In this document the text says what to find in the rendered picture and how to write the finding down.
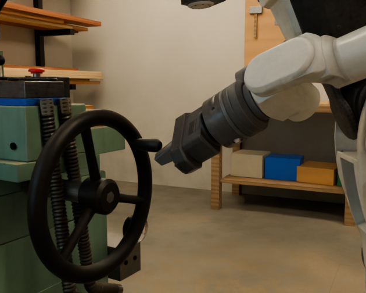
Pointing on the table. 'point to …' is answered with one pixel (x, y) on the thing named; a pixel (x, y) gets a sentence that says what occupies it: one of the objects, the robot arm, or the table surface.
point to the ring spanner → (32, 79)
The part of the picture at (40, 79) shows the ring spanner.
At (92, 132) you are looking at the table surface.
